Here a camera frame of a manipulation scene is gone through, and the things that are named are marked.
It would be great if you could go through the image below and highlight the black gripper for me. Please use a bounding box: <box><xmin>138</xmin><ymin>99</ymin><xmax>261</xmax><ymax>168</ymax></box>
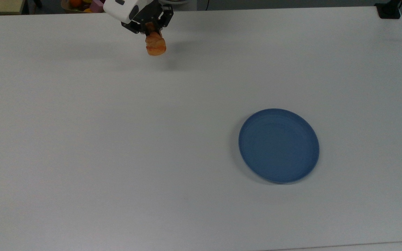
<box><xmin>121</xmin><ymin>0</ymin><xmax>174</xmax><ymax>36</ymax></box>

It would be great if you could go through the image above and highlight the orange twisted bread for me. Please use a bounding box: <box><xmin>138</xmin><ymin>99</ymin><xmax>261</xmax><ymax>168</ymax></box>
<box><xmin>145</xmin><ymin>23</ymin><xmax>167</xmax><ymax>56</ymax></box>

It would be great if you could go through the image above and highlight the purple block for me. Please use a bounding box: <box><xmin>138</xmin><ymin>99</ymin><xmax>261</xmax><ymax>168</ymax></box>
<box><xmin>89</xmin><ymin>0</ymin><xmax>105</xmax><ymax>13</ymax></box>

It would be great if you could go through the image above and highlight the fruit basket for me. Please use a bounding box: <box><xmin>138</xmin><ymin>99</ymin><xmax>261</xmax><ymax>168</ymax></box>
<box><xmin>61</xmin><ymin>0</ymin><xmax>104</xmax><ymax>14</ymax></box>

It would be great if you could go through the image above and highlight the yellowish wooden board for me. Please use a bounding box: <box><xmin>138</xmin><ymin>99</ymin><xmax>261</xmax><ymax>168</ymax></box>
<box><xmin>0</xmin><ymin>0</ymin><xmax>26</xmax><ymax>15</ymax></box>

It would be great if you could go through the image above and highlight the blue round plate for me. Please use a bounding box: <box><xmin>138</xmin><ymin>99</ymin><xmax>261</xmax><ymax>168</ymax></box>
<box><xmin>238</xmin><ymin>108</ymin><xmax>320</xmax><ymax>184</ymax></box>

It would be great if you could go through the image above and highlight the black table clamp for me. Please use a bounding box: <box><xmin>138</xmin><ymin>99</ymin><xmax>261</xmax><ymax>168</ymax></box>
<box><xmin>375</xmin><ymin>0</ymin><xmax>402</xmax><ymax>20</ymax></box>

